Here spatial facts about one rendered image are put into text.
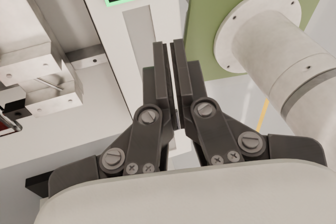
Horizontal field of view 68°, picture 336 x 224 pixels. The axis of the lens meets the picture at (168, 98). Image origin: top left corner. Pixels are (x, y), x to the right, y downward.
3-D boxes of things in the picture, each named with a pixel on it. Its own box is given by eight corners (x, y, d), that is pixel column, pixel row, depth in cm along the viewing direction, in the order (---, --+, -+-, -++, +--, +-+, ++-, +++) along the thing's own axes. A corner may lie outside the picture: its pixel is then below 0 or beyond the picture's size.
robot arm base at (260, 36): (311, -22, 46) (402, 31, 34) (284, 58, 60) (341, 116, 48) (215, 1, 43) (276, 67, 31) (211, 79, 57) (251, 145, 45)
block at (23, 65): (8, 73, 37) (5, 87, 35) (-7, 56, 34) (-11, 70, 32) (62, 59, 37) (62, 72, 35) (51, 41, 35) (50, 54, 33)
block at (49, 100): (36, 105, 43) (35, 119, 41) (25, 93, 40) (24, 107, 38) (82, 92, 44) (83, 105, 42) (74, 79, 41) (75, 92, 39)
